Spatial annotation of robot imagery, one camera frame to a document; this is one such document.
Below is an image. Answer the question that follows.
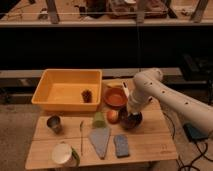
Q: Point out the brown pine cone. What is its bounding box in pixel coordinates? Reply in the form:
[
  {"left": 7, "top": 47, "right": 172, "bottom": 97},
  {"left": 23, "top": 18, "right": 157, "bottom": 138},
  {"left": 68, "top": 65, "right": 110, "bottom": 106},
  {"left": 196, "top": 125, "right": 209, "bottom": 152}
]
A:
[{"left": 82, "top": 89, "right": 92, "bottom": 103}]

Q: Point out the purple bowl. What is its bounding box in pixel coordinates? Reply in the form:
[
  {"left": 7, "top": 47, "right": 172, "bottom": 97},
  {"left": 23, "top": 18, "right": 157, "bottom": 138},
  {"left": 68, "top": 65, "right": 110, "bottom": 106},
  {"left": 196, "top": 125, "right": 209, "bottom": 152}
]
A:
[{"left": 118, "top": 107, "right": 139, "bottom": 130}]

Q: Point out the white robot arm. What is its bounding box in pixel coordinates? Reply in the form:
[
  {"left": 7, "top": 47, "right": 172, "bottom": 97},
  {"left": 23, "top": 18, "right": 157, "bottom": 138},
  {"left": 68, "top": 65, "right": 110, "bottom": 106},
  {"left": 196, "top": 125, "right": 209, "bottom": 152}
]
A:
[{"left": 127, "top": 68, "right": 213, "bottom": 137}]

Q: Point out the orange fruit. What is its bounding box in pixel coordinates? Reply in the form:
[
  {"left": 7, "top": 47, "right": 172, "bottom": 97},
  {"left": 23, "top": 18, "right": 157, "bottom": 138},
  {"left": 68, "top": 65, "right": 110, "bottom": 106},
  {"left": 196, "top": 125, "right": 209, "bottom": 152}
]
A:
[{"left": 107, "top": 110, "right": 118, "bottom": 124}]

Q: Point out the black floor box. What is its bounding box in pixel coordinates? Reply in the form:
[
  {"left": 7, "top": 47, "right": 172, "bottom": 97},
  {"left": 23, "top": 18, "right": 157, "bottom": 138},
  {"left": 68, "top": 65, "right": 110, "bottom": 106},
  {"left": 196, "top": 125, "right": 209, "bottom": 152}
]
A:
[{"left": 183, "top": 123, "right": 208, "bottom": 142}]

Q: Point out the yellow plastic tub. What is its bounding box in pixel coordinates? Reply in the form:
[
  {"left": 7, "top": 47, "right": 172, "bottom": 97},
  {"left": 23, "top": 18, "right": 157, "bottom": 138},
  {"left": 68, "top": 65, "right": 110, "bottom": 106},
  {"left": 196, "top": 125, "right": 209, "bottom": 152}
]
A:
[{"left": 31, "top": 69, "right": 102, "bottom": 112}]

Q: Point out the blue sponge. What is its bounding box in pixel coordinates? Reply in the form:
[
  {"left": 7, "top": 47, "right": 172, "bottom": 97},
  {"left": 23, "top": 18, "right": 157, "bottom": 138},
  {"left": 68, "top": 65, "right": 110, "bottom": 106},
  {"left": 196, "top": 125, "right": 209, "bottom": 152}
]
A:
[{"left": 113, "top": 135, "right": 130, "bottom": 158}]

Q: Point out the metal fork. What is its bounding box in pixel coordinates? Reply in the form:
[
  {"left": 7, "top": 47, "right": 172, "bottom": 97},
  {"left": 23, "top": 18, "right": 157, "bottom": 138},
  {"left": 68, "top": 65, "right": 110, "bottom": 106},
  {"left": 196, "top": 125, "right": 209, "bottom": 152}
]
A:
[{"left": 79, "top": 120, "right": 84, "bottom": 156}]

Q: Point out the wooden table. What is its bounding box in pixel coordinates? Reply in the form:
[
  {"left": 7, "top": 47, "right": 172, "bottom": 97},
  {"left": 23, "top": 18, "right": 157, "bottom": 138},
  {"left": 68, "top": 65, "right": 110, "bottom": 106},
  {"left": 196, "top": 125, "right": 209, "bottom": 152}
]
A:
[{"left": 25, "top": 77, "right": 179, "bottom": 171}]

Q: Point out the yellow banana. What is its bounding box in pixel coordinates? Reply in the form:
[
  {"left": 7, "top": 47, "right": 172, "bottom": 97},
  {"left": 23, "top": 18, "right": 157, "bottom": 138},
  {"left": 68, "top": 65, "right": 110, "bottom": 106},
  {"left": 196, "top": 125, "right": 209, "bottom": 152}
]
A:
[{"left": 107, "top": 82, "right": 124, "bottom": 88}]

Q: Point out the small metal cup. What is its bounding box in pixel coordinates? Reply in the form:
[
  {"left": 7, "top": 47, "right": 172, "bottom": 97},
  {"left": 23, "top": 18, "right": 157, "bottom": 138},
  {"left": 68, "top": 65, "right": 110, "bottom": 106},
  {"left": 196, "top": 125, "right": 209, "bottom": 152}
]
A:
[{"left": 47, "top": 115, "right": 62, "bottom": 134}]

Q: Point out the white handled brush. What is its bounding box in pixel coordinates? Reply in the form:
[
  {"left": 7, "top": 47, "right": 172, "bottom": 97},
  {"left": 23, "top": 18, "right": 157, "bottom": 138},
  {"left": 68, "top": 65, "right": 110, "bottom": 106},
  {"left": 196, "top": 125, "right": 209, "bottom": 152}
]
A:
[{"left": 122, "top": 82, "right": 129, "bottom": 98}]

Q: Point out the green cup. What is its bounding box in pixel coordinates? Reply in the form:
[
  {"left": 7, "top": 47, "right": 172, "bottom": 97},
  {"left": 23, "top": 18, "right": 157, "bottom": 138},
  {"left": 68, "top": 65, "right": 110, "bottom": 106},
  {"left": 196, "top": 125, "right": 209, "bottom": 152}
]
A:
[{"left": 92, "top": 112, "right": 106, "bottom": 128}]

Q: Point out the grey triangular cloth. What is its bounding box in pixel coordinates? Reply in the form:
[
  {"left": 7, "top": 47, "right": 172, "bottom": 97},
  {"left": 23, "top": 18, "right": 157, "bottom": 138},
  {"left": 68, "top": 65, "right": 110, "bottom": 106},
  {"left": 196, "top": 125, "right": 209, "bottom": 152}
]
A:
[{"left": 89, "top": 127, "right": 111, "bottom": 159}]

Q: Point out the orange plate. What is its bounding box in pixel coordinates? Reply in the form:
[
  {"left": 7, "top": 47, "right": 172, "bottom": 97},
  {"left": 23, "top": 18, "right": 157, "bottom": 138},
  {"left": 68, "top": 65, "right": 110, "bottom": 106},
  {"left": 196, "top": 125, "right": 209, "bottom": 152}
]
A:
[{"left": 103, "top": 88, "right": 127, "bottom": 107}]

